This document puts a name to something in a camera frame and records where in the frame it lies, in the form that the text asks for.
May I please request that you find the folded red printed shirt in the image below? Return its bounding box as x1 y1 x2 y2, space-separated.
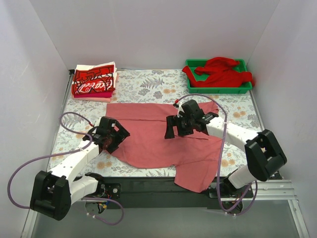
71 73 116 95

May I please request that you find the pink t shirt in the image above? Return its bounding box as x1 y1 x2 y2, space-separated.
106 103 221 193

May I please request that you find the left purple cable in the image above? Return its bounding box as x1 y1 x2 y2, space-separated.
7 112 124 226

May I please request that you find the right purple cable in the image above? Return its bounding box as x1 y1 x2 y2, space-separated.
174 93 259 217

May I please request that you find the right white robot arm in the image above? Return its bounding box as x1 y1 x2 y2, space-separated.
164 100 287 197

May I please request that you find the red t shirt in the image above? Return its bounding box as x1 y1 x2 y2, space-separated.
182 57 255 88

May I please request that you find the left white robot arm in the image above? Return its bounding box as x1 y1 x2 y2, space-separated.
30 117 130 221

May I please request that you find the green plastic bin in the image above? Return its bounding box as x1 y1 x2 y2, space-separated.
186 59 253 94

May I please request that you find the floral patterned table mat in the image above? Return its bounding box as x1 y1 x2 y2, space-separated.
48 69 264 177

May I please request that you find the folded white shirt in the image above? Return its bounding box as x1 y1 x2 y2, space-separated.
75 61 117 81

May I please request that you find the folded magenta shirt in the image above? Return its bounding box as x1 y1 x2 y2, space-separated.
73 91 112 98

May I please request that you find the purple cable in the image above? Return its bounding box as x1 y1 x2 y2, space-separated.
174 93 259 217
7 112 124 226

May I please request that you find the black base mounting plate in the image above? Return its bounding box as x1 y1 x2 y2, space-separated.
81 176 253 216

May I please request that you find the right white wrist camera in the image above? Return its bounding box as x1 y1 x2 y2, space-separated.
173 99 185 118

